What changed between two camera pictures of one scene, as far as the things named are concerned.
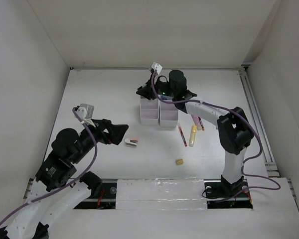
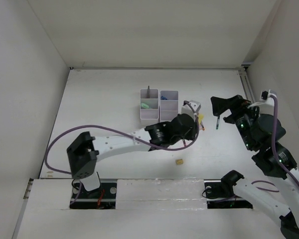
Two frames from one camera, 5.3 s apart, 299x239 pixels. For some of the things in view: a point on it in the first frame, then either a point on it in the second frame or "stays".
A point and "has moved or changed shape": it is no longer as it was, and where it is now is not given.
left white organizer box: [149, 111] stays
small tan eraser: [179, 162] stays
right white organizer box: [168, 114] stays
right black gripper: [146, 89] -> [219, 105]
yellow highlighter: [192, 136] has moved or changed shape
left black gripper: [116, 131] -> [190, 136]
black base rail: [104, 196] stays
